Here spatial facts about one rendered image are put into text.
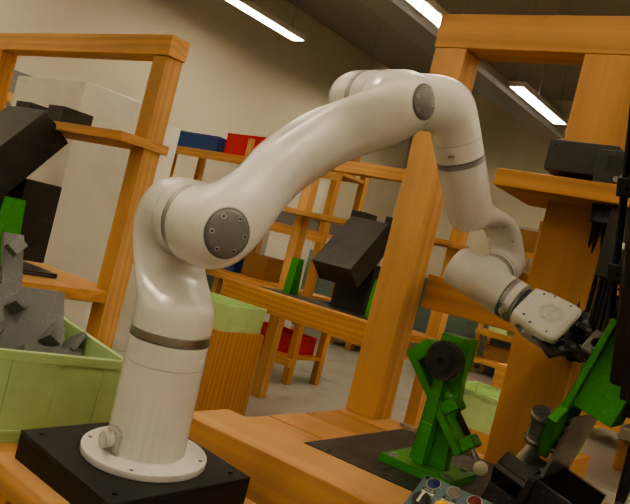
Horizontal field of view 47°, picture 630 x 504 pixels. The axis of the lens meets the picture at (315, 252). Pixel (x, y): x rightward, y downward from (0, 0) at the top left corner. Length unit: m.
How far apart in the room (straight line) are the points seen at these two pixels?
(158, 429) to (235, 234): 0.31
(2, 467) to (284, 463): 0.45
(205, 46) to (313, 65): 2.16
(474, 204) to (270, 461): 0.59
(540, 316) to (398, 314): 0.52
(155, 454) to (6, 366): 0.41
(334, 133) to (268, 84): 9.44
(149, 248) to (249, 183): 0.19
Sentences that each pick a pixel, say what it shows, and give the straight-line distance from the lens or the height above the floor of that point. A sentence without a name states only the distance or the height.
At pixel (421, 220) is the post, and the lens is 1.85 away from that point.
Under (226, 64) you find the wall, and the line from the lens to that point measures 9.99.
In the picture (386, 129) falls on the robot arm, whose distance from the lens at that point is 1.15.
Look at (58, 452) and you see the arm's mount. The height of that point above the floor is 0.89.
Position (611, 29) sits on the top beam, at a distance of 1.83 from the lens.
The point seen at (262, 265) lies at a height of 0.99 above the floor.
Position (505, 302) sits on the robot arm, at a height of 1.25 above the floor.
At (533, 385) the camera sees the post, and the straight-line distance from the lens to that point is 1.71.
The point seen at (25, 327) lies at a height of 0.95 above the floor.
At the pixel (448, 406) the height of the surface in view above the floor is 1.04.
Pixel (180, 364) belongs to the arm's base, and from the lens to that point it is 1.06.
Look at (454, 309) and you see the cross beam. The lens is 1.88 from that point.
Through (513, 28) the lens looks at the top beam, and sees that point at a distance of 1.90.
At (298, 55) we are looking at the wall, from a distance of 11.02.
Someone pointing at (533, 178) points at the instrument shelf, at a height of 1.53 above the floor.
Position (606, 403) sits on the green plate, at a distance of 1.30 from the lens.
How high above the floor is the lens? 1.26
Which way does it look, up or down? level
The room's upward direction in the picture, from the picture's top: 14 degrees clockwise
